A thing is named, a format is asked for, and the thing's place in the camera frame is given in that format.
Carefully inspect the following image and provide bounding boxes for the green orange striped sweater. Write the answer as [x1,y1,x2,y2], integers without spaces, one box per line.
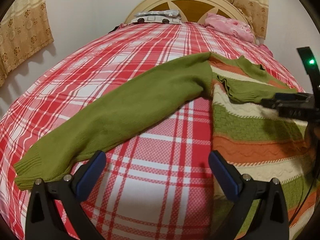
[15,53,319,239]

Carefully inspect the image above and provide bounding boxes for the pink cloth beside bed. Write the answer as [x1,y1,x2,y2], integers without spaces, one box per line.
[259,44,273,57]

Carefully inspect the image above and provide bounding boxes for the pink floral blanket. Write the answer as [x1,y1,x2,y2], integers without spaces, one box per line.
[204,12,255,43]

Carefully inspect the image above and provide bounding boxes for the cream wooden headboard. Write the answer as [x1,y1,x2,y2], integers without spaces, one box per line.
[124,0,258,45]

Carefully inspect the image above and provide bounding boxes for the grey white patterned pillow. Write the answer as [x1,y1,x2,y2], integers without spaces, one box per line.
[130,10,182,24]

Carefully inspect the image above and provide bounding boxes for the beige left window curtain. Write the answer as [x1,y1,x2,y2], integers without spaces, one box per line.
[1,0,54,85]

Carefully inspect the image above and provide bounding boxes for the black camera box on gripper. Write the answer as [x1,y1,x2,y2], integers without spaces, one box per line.
[297,47,320,95]

